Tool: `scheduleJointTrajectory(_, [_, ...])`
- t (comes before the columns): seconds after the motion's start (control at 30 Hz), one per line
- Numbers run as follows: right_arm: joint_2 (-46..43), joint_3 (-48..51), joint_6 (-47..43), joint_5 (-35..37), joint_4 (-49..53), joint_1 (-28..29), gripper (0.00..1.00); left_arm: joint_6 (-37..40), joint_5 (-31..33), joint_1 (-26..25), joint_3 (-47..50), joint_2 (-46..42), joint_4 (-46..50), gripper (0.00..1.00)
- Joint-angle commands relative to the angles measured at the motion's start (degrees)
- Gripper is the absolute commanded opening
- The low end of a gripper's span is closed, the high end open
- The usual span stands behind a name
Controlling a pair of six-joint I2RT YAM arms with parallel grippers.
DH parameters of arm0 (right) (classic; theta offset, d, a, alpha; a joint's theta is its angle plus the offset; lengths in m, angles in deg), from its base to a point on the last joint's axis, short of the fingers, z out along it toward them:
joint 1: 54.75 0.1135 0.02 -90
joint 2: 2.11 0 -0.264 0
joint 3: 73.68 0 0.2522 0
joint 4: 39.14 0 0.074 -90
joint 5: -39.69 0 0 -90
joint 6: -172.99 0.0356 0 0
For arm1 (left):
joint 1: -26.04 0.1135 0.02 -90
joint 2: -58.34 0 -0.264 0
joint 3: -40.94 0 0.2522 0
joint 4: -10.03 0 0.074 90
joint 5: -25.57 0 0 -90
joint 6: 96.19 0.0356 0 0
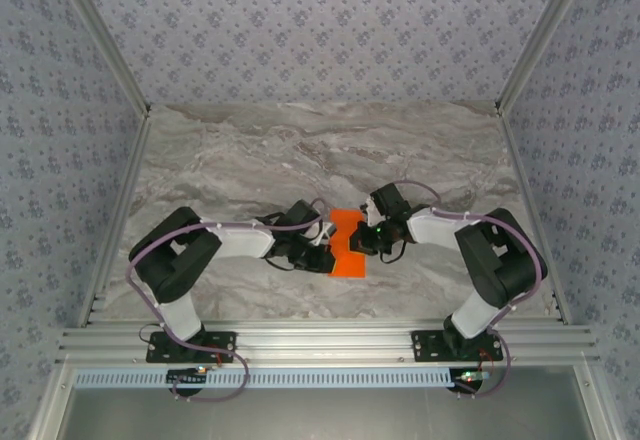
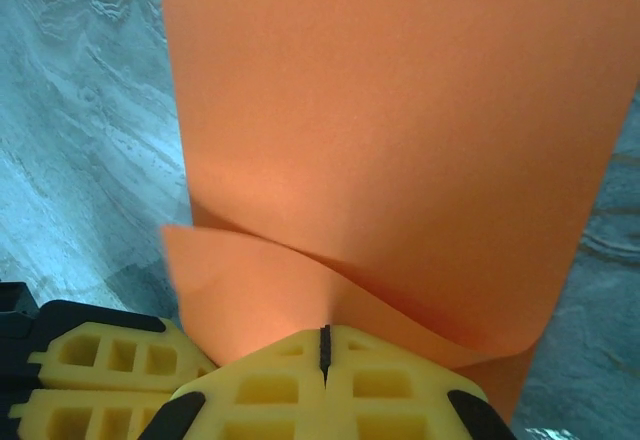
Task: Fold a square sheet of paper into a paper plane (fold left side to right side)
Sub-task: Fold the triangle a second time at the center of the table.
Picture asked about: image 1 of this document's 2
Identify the orange paper sheet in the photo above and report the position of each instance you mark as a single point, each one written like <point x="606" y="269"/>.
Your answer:
<point x="350" y="266"/>

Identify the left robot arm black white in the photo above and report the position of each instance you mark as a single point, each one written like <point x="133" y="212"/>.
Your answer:
<point x="175" y="260"/>

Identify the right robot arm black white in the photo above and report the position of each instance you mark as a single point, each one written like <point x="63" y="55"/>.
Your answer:
<point x="500" y="265"/>

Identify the grey metal sheet panel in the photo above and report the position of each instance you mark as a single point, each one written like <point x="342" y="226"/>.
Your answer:
<point x="325" y="415"/>

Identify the aluminium cross beam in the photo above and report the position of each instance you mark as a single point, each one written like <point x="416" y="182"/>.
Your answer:
<point x="325" y="342"/>

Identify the black controller board with LED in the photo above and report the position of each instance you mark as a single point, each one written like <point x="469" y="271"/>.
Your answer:
<point x="187" y="377"/>
<point x="467" y="380"/>

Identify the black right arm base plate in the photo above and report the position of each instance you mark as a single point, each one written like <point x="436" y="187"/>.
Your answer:
<point x="427" y="347"/>

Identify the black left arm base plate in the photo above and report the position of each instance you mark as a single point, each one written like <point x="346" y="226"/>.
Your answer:
<point x="220" y="347"/>

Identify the aluminium table side rail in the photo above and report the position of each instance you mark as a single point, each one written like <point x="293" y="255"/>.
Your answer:
<point x="119" y="220"/>
<point x="531" y="220"/>

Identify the aluminium frame post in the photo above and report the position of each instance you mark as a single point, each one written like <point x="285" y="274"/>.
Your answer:
<point x="102" y="35"/>
<point x="541" y="35"/>

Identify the aluminium frame leg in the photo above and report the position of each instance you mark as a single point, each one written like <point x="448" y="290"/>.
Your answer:
<point x="52" y="405"/>
<point x="597" y="405"/>

